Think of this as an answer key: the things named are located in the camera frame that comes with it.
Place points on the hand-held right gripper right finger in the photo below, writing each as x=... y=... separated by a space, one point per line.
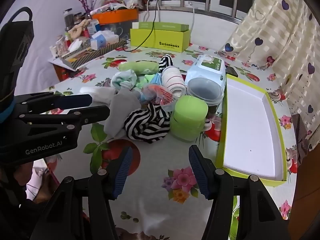
x=200 y=172

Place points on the beige plush toy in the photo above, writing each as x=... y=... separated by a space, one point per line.
x=77 y=30

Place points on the black phone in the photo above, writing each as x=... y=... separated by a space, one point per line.
x=231 y=71

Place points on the blue sock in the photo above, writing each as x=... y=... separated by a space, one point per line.
x=156 y=78

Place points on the cream heart print curtain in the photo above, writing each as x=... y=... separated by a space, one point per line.
x=287 y=42

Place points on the brown checkered cloth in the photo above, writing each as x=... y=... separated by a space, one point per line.
x=301 y=135

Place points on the small clear bottle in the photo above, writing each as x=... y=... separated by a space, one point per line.
x=60 y=46

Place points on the orange storage box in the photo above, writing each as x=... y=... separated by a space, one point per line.
x=117 y=16

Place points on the white paper sheet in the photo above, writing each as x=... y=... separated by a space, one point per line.
x=60 y=63

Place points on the white tray with green rim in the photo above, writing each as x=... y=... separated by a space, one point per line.
x=247 y=130

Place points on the white striped towel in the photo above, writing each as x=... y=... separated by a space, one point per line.
x=172 y=80

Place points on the wooden cabinet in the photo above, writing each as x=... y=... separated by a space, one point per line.
x=307 y=180

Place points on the green round plastic case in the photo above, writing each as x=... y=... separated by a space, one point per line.
x=188 y=115

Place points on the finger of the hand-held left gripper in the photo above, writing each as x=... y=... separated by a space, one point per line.
x=75 y=101
x=95 y=112

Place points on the black yellow striped tray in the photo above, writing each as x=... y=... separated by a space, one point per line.
x=95 y=52

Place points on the wet wipes pack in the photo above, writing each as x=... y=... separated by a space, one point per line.
x=207 y=67

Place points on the small black white striped sock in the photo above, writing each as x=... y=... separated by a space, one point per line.
x=166 y=62

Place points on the window with metal bars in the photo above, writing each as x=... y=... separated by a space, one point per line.
x=212 y=5

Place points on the grey sock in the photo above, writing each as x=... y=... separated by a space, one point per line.
x=120 y=115

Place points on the blue white tissue packs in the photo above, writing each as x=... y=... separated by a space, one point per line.
x=103 y=38

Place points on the clear round plastic container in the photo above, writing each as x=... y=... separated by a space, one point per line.
x=205 y=90

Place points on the white tissue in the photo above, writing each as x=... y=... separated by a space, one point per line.
x=73 y=45

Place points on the green plush sock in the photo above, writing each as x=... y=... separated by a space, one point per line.
x=137 y=66

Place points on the clear plastic packet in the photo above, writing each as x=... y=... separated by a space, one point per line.
x=160 y=96

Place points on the mint green white sock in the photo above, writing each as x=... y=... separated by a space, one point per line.
x=122 y=78

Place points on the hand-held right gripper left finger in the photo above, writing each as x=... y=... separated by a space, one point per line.
x=122 y=172

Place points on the lime green cardboard box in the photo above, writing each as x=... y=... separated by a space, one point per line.
x=172 y=40

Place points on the floral fruit print tablecloth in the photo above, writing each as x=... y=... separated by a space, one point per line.
x=155 y=160

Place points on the bright green sock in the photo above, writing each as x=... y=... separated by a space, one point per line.
x=145 y=80

